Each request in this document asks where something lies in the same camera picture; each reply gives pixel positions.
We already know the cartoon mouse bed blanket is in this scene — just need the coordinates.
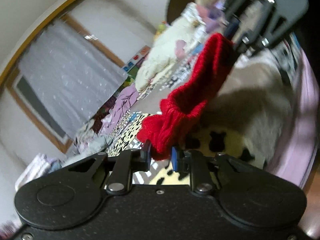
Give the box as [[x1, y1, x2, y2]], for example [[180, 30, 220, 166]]
[[105, 29, 303, 185]]

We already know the pink small pillow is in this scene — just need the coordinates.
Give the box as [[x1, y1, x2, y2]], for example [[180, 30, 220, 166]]
[[175, 40, 186, 60]]

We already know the wooden window frame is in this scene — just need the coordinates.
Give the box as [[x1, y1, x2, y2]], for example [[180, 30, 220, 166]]
[[5, 14, 127, 153]]

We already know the colourful foam mat box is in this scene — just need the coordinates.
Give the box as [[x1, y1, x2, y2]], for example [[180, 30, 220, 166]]
[[122, 46, 150, 79]]

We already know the cream white duvet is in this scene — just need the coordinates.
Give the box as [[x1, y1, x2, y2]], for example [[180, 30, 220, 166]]
[[135, 16, 200, 93]]

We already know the purple crumpled sheet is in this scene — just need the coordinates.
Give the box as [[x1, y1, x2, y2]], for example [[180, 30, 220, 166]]
[[99, 83, 139, 134]]

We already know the grey starry curtain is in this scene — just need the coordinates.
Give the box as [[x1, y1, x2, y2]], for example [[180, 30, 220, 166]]
[[17, 20, 128, 138]]

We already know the dark wooden headboard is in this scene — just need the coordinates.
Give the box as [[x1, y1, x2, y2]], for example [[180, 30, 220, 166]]
[[165, 0, 194, 25]]

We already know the red knitted sweater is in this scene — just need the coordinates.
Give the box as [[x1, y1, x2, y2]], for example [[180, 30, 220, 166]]
[[137, 33, 236, 160]]

